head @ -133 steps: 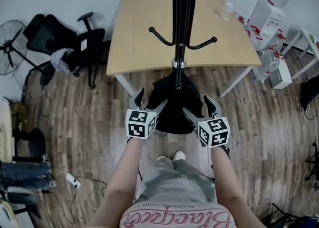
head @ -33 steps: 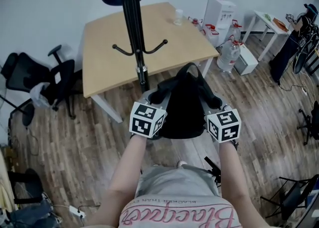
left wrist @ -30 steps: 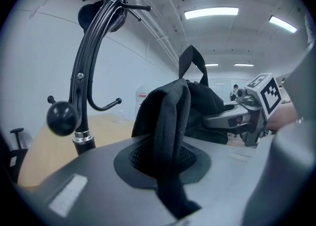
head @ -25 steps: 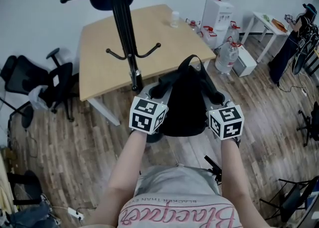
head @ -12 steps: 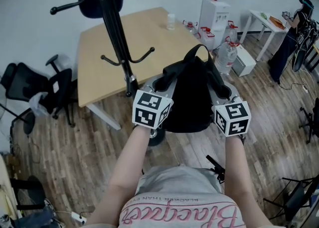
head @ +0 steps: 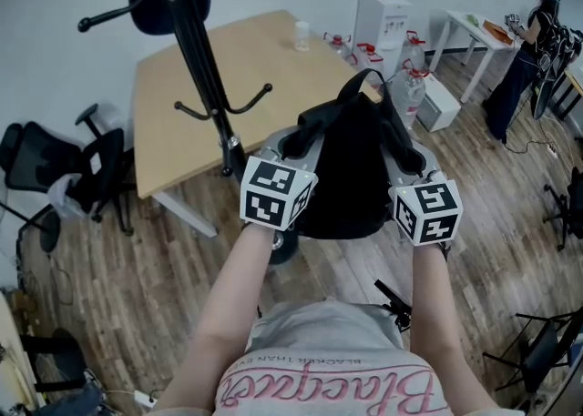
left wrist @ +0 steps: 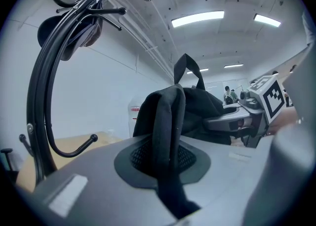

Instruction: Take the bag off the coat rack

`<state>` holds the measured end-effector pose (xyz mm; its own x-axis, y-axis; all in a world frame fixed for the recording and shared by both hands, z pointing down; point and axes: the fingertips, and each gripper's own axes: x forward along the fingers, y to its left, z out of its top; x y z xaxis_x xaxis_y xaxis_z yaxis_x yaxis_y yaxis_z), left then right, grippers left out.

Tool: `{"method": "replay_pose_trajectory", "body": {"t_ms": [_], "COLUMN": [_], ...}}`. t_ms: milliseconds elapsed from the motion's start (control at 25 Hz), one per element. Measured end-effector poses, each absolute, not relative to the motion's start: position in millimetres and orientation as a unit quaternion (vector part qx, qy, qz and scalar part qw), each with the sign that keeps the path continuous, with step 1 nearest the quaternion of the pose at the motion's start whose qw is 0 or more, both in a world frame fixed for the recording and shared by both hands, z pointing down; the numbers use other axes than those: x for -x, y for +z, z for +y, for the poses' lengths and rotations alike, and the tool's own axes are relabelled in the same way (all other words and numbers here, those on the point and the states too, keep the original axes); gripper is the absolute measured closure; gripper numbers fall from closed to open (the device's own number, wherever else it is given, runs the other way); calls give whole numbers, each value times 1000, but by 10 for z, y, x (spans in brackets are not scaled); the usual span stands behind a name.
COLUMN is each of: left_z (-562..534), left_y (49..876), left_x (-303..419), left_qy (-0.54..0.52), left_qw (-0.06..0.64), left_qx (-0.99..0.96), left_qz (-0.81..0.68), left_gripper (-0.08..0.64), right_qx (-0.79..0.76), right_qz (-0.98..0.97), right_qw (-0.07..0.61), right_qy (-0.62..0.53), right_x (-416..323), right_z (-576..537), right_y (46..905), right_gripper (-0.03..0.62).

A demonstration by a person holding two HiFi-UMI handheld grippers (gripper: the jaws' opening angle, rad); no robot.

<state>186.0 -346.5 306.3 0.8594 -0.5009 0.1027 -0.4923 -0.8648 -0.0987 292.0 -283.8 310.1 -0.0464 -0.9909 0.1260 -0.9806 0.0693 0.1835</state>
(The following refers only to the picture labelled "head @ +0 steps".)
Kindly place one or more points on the white power strip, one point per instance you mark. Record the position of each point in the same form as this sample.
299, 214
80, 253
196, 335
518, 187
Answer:
551, 149
146, 398

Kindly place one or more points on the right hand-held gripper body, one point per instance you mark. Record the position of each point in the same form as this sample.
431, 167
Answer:
428, 214

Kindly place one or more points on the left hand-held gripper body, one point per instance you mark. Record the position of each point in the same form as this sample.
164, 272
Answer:
273, 195

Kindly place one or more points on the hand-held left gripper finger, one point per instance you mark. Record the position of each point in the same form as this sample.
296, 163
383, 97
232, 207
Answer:
273, 145
316, 155

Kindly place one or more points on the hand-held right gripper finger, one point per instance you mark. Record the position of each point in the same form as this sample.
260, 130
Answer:
395, 177
428, 164

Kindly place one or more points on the black mesh office chair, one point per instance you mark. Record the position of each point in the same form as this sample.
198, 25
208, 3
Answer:
36, 155

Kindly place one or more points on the white board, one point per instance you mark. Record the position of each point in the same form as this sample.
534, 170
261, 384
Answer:
18, 359

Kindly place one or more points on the person's grey printed shirt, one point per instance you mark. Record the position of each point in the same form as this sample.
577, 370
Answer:
319, 391

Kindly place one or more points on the black stool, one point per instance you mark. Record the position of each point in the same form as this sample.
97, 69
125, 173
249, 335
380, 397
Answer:
59, 359

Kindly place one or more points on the white water dispenser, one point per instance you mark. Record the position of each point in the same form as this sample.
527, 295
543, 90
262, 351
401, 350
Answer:
382, 23

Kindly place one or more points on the white desk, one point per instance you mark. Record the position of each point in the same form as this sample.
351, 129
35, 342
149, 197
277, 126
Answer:
473, 36

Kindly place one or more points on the white square box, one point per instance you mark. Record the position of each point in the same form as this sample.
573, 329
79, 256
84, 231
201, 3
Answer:
439, 107

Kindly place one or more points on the black coat rack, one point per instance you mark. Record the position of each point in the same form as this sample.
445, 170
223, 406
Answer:
196, 54

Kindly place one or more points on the person's left forearm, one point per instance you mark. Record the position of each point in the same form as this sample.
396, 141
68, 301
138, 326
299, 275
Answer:
232, 296

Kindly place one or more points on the person's grey trousers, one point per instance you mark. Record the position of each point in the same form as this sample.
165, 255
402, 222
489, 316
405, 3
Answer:
323, 327

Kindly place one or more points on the clear plastic bag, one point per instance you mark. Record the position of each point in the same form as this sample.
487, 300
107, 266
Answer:
66, 193

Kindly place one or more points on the orange flat box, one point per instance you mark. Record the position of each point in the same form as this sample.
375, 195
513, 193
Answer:
497, 32

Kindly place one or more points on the black folding stand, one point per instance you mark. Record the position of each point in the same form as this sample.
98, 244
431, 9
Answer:
542, 355

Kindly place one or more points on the person's right forearm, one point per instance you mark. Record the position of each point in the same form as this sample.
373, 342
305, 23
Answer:
432, 314

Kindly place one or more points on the black backpack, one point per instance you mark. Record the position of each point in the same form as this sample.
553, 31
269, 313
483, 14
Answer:
355, 155

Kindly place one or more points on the blue jeans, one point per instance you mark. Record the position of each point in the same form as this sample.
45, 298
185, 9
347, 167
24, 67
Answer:
77, 400

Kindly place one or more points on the clear plastic cup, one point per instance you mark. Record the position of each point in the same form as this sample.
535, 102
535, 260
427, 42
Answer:
302, 36

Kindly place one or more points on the light wooden table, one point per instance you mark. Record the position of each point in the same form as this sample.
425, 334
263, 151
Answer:
173, 132

